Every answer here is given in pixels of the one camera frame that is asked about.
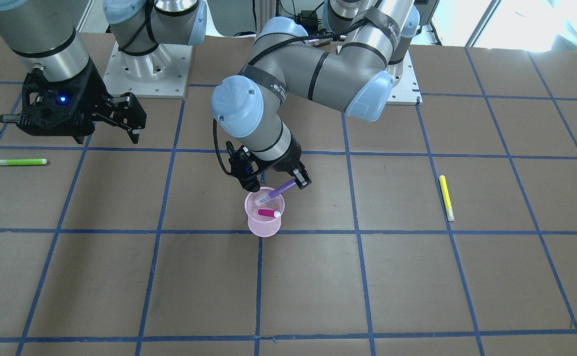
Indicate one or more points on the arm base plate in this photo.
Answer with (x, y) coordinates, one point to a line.
(159, 74)
(406, 90)

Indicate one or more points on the purple marker pen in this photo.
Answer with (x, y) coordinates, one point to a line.
(277, 192)

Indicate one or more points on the green marker pen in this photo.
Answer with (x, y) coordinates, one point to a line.
(23, 162)

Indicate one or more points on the yellow marker pen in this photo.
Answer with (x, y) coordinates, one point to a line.
(450, 214)

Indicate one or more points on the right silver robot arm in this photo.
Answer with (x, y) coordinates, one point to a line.
(41, 31)

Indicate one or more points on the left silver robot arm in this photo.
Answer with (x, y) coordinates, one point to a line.
(357, 80)

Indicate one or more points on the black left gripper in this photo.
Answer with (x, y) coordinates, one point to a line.
(290, 154)

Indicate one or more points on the aluminium frame post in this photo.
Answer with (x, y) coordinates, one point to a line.
(263, 10)

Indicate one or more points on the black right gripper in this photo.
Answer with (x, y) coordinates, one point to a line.
(92, 87)

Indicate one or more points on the pink marker pen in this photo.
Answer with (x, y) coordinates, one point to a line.
(267, 212)

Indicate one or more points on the pink mesh cup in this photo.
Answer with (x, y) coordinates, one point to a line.
(264, 218)

